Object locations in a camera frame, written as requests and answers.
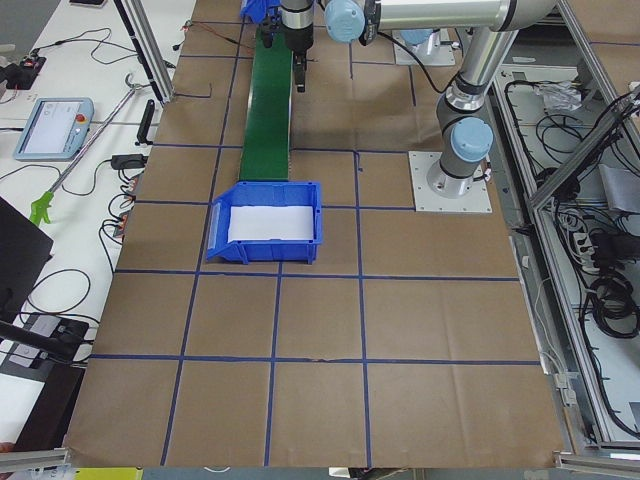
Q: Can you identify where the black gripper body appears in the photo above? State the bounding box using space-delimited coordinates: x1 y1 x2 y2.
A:
285 24 314 53

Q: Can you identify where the blue bin right side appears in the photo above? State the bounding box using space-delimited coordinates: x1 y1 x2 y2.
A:
240 0 280 23

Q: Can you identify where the blue bin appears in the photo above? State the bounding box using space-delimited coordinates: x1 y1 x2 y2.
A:
240 0 280 23
206 181 323 264

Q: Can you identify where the green conveyor belt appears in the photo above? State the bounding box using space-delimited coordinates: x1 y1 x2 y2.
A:
239 34 292 181

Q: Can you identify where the blue bin left side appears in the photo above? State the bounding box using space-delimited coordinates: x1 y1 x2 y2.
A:
206 181 323 264

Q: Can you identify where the black handheld device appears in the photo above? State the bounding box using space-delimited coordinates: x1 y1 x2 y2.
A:
135 99 156 146

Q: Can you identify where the black power adapter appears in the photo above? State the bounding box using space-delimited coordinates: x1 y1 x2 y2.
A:
110 154 148 170

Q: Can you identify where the teach pendant tablet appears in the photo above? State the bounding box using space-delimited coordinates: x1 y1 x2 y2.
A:
13 97 94 161

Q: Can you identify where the green grabber reach tool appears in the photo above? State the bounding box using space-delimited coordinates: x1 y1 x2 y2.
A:
29 73 145 226

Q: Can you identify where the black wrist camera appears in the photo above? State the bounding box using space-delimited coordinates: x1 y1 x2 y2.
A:
259 6 282 48

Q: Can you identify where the red black wire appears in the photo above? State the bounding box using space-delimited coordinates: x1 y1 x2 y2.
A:
172 19 256 54

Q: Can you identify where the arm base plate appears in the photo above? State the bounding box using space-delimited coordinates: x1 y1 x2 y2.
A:
390 29 457 66
408 151 492 214

